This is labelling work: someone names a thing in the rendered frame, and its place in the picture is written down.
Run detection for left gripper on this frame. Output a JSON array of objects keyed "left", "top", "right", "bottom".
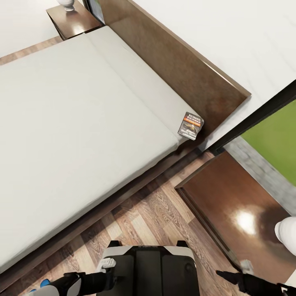
[{"left": 88, "top": 272, "right": 127, "bottom": 295}]

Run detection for hardback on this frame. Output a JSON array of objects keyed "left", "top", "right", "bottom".
[{"left": 178, "top": 112, "right": 203, "bottom": 140}]

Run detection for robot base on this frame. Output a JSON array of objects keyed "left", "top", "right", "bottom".
[{"left": 96, "top": 240, "right": 200, "bottom": 296}]

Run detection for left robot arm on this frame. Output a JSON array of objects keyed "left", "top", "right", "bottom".
[{"left": 25, "top": 258, "right": 127, "bottom": 296}]

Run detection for sandal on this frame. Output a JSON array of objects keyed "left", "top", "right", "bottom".
[{"left": 40, "top": 279, "right": 50, "bottom": 288}]

